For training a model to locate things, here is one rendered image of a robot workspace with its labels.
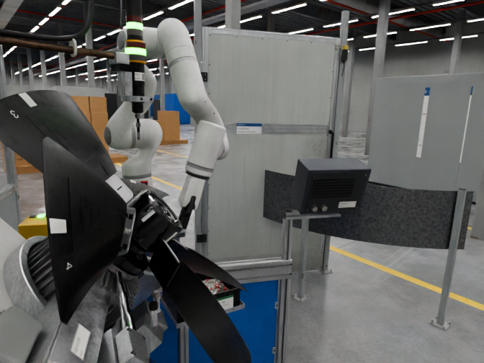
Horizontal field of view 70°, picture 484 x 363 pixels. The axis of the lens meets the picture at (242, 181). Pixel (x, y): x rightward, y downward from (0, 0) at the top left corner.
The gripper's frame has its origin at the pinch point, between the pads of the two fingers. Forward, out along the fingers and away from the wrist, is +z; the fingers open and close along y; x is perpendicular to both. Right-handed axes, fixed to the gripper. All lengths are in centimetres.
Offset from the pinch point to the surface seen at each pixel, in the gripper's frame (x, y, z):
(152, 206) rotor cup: -13.1, 34.8, -11.8
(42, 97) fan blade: -39, 23, -25
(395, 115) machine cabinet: 401, -451, -156
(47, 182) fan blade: -27, 59, -18
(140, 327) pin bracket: -8.3, 34.5, 14.6
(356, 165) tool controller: 59, -12, -34
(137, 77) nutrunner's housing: -22.9, 22.3, -35.5
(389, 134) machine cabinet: 409, -459, -122
